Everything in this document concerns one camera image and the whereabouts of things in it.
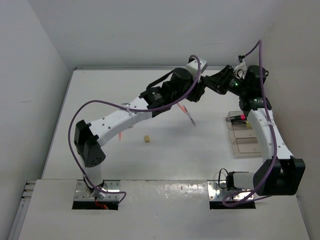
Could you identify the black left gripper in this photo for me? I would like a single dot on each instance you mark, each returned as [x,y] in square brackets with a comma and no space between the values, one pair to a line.
[198,90]

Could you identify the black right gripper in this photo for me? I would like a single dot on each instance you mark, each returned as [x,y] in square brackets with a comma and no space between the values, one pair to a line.
[218,81]

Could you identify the yellow black highlighter marker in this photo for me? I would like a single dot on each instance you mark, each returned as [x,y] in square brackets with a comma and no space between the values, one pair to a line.
[241,122]

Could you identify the tan eraser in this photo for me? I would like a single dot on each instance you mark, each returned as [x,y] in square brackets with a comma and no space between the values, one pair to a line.
[146,139]

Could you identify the pink black highlighter marker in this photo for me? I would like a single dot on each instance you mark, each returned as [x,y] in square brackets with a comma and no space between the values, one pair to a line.
[241,117]

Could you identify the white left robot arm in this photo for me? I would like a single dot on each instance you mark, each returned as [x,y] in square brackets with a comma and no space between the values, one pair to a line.
[158,97]

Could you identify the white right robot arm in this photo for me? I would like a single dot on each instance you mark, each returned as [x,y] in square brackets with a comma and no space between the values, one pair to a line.
[281,172]

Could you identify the orange double-ended pen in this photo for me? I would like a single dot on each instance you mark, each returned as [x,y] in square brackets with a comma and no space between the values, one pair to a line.
[182,108]

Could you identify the purple double-ended pen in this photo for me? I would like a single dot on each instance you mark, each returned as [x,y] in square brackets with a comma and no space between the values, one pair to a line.
[191,119]

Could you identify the clear plastic organizer tray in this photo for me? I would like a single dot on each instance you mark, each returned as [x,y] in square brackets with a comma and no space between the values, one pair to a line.
[243,138]

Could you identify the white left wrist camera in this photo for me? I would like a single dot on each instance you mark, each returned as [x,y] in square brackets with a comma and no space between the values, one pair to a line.
[197,65]

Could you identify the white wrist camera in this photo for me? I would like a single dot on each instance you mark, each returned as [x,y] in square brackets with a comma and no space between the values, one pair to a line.
[242,67]
[197,65]

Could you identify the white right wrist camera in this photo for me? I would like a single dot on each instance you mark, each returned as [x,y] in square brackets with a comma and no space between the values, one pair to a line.
[242,67]

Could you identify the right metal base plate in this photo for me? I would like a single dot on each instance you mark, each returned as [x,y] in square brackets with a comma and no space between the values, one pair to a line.
[217,192]

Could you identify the metal base plate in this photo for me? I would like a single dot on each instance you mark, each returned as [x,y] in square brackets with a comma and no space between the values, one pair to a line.
[111,191]
[217,192]

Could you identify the aluminium frame rail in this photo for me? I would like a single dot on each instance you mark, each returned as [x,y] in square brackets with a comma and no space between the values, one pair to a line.
[93,68]

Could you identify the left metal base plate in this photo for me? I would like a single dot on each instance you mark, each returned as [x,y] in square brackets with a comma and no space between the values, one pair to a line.
[111,191]

